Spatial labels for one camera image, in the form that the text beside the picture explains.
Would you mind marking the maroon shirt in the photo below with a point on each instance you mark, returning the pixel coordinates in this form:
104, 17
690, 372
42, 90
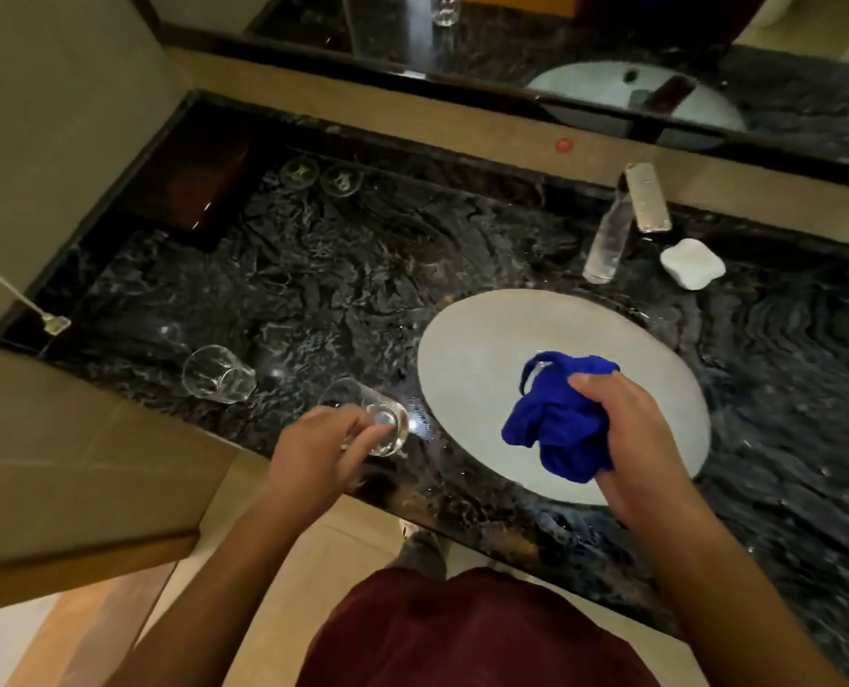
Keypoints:
467, 633

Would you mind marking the chrome faucet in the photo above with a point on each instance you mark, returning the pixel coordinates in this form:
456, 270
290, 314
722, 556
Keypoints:
648, 198

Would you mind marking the clear drinking glass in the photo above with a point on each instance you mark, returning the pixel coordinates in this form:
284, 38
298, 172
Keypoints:
389, 414
218, 374

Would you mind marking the white soap dish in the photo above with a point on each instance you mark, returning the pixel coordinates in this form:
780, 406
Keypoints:
691, 263

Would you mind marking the upturned clear glass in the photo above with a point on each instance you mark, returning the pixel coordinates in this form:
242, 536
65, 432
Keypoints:
341, 180
299, 172

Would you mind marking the person's grey shoe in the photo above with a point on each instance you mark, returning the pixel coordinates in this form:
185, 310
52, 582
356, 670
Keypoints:
421, 552

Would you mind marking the small red wall button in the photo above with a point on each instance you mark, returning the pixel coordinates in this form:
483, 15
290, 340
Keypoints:
564, 145

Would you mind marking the person's left forearm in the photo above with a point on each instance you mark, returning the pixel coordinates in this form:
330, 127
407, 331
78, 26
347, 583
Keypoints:
217, 600

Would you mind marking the person's right thumb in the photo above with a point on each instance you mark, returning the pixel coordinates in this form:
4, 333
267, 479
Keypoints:
596, 387

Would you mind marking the white oval sink basin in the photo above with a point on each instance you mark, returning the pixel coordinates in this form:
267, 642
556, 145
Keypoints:
467, 364

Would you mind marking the person's left hand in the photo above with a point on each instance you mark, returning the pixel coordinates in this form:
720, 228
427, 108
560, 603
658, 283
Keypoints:
310, 457

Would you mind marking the person's right forearm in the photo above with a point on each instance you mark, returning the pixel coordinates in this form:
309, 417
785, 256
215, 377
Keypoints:
725, 608

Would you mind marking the person's left fingers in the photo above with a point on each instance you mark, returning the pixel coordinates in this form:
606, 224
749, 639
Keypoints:
356, 436

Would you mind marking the wall mirror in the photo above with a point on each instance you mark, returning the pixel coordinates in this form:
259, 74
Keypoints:
539, 57

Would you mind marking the person's right hand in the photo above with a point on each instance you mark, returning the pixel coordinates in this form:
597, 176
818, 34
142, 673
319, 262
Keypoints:
643, 457

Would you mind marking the dark brown tray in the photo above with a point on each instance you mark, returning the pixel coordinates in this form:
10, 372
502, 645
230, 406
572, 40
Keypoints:
195, 178

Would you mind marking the blue cleaning cloth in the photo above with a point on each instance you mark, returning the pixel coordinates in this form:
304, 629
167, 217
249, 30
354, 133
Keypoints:
560, 422

